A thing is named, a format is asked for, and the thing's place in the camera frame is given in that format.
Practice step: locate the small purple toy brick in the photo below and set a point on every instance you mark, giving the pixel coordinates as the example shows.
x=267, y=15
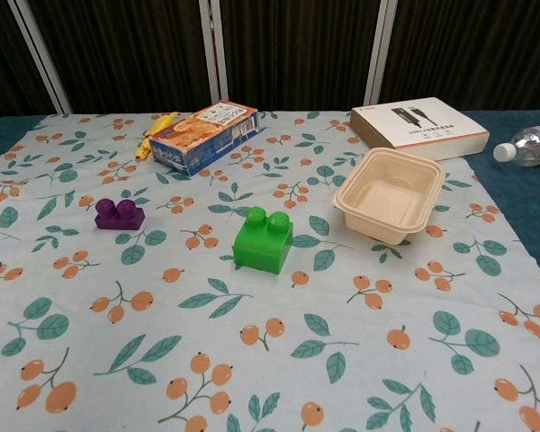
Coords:
x=117, y=219

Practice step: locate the fruit and leaf print tablecloth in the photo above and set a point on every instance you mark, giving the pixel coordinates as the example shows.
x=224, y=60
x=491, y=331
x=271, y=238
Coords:
x=270, y=324

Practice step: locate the green toy brick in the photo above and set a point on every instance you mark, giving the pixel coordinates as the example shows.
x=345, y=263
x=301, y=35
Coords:
x=256, y=252

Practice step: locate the orange and blue snack box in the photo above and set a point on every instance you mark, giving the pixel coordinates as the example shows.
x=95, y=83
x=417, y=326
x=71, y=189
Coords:
x=198, y=139

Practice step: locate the beige takeaway food container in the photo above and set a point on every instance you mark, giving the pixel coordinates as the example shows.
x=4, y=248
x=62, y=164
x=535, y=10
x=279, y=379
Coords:
x=387, y=198

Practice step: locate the clear plastic water bottle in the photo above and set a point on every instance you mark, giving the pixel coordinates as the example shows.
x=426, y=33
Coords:
x=535, y=144

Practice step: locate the white partition frame post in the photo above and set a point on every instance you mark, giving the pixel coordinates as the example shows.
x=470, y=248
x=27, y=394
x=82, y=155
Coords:
x=213, y=54
x=380, y=49
x=45, y=58

